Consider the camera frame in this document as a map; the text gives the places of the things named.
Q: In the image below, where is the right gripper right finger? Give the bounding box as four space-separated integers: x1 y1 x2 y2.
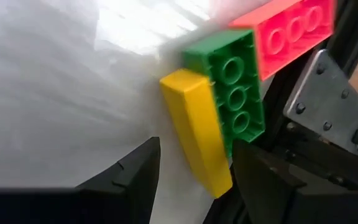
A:
233 139 358 224

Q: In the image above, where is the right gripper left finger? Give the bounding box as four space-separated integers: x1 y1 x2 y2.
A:
75 136 161 224

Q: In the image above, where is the green block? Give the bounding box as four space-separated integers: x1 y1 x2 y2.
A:
181 30 266 158

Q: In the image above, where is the red block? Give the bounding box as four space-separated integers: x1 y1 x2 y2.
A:
228 0 337 82

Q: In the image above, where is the yellow block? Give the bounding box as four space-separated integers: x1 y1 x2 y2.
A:
159 68 233 199

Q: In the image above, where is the silver metal mounting plate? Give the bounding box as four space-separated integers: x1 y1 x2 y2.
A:
283 49 358 162

